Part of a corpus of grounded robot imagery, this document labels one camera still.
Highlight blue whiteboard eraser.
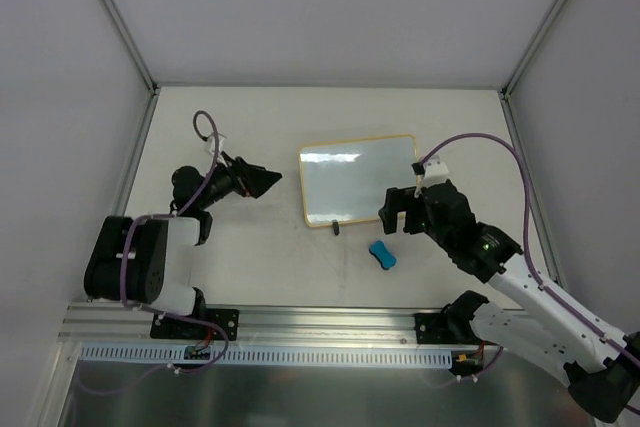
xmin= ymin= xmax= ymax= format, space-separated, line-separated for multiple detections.
xmin=368 ymin=240 xmax=397 ymax=271

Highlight yellow framed whiteboard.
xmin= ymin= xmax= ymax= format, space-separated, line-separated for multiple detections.
xmin=298 ymin=134 xmax=417 ymax=228

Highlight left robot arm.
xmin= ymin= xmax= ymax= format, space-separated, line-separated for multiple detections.
xmin=83 ymin=154 xmax=282 ymax=337

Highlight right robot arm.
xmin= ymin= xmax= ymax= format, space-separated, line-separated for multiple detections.
xmin=379 ymin=181 xmax=639 ymax=423

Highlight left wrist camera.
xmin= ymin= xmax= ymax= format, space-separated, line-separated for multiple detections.
xmin=205 ymin=134 xmax=226 ymax=156

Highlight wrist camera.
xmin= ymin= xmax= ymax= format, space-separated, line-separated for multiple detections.
xmin=412 ymin=158 xmax=449 ymax=188
xmin=205 ymin=134 xmax=226 ymax=156

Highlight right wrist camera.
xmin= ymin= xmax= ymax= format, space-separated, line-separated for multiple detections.
xmin=412 ymin=158 xmax=449 ymax=188

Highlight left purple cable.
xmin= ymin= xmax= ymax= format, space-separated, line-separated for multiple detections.
xmin=74 ymin=109 xmax=231 ymax=394

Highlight purple cable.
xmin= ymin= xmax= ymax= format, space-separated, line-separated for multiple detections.
xmin=74 ymin=109 xmax=231 ymax=394
xmin=419 ymin=132 xmax=640 ymax=388

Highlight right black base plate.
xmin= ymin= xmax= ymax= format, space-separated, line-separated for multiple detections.
xmin=413 ymin=312 xmax=482 ymax=346

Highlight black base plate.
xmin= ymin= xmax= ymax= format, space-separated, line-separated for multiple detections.
xmin=413 ymin=312 xmax=482 ymax=346
xmin=150 ymin=308 xmax=239 ymax=341

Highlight white slotted cable duct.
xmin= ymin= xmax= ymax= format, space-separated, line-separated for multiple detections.
xmin=79 ymin=342 xmax=453 ymax=370

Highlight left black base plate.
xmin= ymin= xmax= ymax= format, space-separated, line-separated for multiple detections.
xmin=150 ymin=308 xmax=239 ymax=341

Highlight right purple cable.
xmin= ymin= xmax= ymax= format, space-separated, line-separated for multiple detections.
xmin=419 ymin=132 xmax=640 ymax=388

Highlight left aluminium frame post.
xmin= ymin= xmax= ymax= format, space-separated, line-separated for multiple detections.
xmin=73 ymin=0 xmax=160 ymax=96

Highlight aluminium frame post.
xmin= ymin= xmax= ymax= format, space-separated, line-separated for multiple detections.
xmin=499 ymin=0 xmax=601 ymax=98
xmin=73 ymin=0 xmax=160 ymax=96

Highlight aluminium rail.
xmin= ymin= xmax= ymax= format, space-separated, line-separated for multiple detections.
xmin=57 ymin=300 xmax=600 ymax=351

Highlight right aluminium frame post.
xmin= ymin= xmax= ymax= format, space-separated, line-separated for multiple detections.
xmin=499 ymin=0 xmax=601 ymax=98

